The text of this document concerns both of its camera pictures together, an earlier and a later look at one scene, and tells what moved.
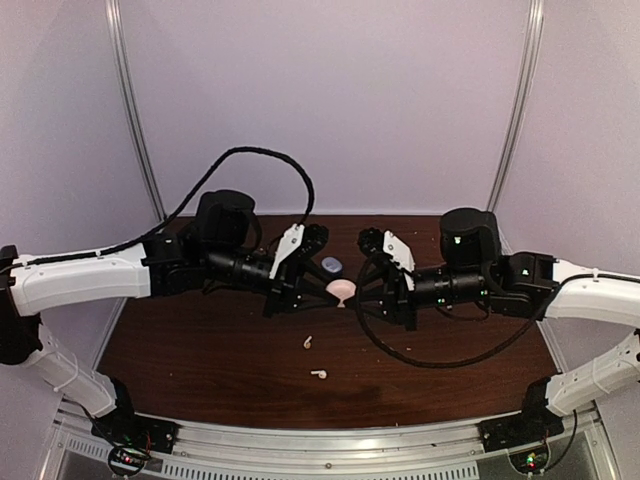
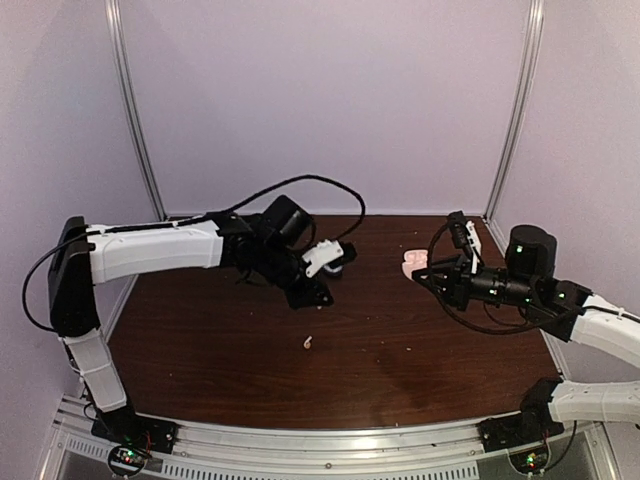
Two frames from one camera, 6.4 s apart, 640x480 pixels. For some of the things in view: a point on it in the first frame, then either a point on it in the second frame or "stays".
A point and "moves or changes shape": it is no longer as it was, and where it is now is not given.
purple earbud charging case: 332,265 stays
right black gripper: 394,298 → 458,273
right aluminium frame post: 522,102 stays
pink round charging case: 341,288 moves or changes shape
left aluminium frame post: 123,68 stays
